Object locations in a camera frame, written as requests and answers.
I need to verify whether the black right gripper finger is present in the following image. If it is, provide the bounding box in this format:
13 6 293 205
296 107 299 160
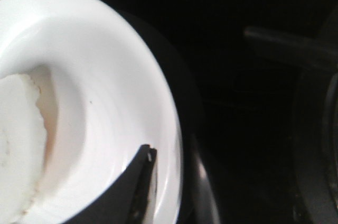
67 144 157 224

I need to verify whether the right black burner grate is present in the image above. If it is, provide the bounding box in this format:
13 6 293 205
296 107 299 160
244 10 337 223

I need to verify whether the white round plate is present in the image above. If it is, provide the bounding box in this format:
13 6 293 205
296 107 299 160
1 0 183 223

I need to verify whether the white fried egg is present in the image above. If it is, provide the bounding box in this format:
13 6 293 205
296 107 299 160
1 74 47 223

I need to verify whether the black glass gas hob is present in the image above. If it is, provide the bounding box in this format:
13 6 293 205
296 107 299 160
103 0 337 223

